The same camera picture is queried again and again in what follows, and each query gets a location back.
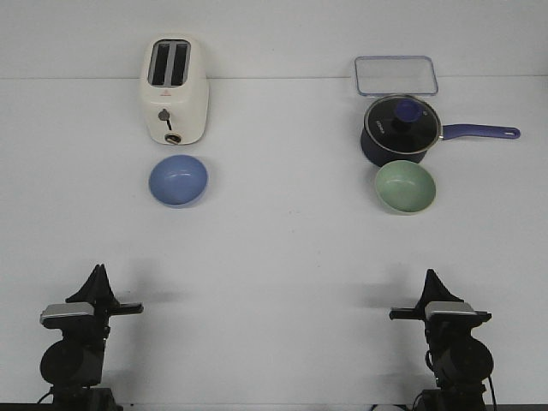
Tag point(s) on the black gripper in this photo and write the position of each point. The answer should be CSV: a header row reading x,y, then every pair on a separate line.
x,y
106,307
435,290

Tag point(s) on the green bowl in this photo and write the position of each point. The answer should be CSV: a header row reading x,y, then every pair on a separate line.
x,y
405,187

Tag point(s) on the blue bowl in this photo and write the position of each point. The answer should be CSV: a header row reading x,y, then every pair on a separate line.
x,y
178,181

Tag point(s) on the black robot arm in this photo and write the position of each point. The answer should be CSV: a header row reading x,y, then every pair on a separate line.
x,y
459,362
73,366

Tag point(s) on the dark blue saucepan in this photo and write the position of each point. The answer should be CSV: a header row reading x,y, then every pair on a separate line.
x,y
381,156

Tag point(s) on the glass pot lid blue knob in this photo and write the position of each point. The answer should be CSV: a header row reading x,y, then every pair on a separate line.
x,y
402,124

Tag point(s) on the white two-slot toaster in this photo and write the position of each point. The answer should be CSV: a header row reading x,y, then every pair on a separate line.
x,y
174,90

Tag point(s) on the clear plastic container lid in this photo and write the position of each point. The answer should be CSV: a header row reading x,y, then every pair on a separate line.
x,y
377,76

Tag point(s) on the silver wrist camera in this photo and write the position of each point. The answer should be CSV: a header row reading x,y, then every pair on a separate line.
x,y
455,314
62,315

